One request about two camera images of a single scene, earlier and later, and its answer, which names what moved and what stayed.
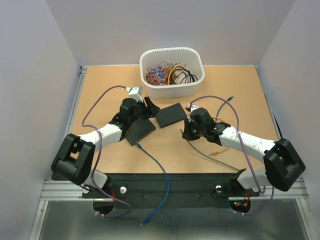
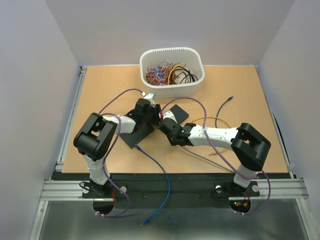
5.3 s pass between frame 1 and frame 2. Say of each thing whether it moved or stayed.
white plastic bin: stayed
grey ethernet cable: moved
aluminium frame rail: stayed
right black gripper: moved
